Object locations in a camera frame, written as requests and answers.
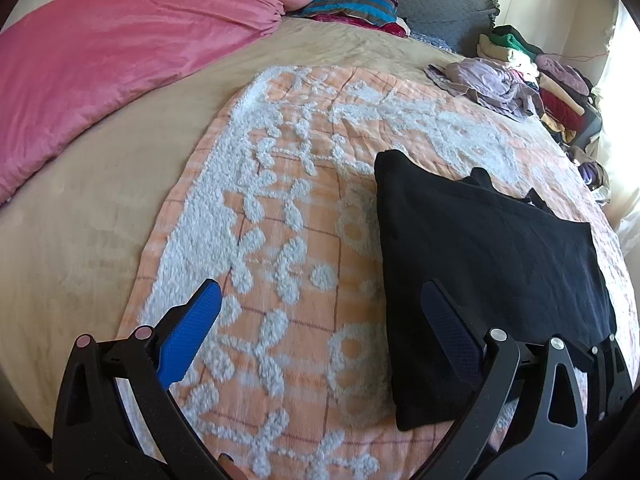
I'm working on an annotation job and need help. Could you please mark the white curtain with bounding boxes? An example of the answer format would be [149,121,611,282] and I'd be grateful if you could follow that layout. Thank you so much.
[592,0,640,241]

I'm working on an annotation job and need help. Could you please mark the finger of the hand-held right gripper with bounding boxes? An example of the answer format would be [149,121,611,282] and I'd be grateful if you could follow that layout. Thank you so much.
[588,333,635,424]

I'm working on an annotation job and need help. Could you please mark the orange white tufted blanket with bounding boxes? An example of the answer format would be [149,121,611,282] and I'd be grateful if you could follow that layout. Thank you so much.
[117,65,640,480]

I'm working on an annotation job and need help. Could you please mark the striped folded clothes pile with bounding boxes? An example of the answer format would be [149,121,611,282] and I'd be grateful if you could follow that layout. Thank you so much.
[300,0,399,21]

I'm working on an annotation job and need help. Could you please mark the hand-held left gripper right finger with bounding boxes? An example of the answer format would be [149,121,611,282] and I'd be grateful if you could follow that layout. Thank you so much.
[417,279,590,480]

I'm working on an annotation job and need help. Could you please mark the magenta patterned cloth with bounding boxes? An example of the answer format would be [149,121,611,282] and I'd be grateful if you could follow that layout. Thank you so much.
[312,12,408,37]

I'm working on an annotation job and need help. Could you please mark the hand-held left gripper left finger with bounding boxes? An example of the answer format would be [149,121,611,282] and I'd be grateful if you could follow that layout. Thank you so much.
[51,278,227,480]

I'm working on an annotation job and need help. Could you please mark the grey quilted headboard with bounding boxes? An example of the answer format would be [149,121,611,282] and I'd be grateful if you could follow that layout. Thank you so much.
[222,0,501,53]

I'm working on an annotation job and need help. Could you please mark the crumpled lilac garment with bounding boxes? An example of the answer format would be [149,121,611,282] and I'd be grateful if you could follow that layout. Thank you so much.
[425,57,543,121]

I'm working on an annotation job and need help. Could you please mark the pink duvet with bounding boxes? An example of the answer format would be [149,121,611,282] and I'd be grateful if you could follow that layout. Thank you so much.
[0,0,323,206]

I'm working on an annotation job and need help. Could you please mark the pile of folded clothes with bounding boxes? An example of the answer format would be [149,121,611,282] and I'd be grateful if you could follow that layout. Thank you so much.
[475,24,608,196]

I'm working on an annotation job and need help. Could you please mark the black sweater with orange cuffs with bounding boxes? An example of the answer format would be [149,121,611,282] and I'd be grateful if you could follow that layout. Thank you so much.
[374,150,617,432]

